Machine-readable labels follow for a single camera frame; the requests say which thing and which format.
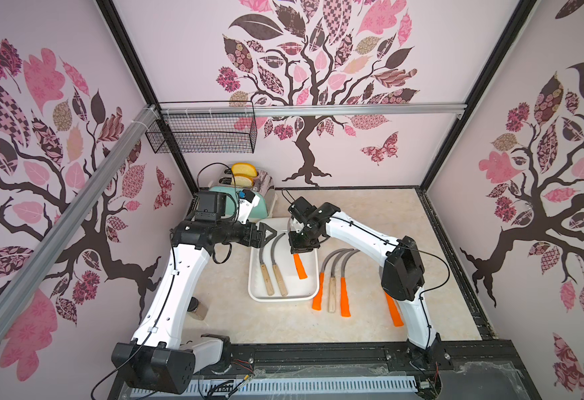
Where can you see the black base frame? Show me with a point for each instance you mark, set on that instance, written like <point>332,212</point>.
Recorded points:
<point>490,369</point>

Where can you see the white vented cable duct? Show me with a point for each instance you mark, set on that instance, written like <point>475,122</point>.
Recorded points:
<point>240,387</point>

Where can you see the mint green toaster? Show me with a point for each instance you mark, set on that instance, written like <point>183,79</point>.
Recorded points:
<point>251,189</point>

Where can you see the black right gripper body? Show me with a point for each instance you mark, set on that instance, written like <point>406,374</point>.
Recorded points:
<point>300,237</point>

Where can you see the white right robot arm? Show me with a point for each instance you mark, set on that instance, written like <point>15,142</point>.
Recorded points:
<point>402,271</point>

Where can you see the yellow bread slice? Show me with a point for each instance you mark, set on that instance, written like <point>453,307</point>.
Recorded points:
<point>242,181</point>
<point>245,169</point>

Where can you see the aluminium rail left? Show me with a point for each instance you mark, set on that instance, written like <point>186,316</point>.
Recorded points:
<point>22,287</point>

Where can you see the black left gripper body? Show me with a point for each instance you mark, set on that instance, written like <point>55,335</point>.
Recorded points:
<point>232,231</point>

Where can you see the aluminium rail back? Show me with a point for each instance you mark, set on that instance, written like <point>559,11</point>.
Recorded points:
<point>322,109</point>

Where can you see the aluminium rail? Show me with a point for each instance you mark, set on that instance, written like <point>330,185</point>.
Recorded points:
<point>22,287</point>
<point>322,109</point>

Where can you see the orange handle sickle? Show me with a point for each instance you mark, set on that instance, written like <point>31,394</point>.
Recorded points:
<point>344,297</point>
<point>394,312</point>
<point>300,267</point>
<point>328,269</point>

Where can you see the black wire basket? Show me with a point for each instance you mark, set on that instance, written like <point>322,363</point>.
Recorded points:
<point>204,127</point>

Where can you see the white plastic storage tray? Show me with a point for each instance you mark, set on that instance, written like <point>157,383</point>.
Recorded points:
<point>298,290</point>

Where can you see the yellow bread slice front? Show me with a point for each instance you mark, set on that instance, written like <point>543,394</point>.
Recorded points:
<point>242,181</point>

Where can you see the wooden handle sickle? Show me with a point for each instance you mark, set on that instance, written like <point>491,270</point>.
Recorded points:
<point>338,259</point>
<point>267,280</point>
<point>276,270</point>

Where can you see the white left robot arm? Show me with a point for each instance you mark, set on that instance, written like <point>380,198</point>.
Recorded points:
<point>155,359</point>

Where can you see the small glass spice jar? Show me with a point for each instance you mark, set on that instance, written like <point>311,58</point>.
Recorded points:
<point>197,310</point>

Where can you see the yellow bread slice back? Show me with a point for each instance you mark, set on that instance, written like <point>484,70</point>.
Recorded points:
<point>245,169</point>

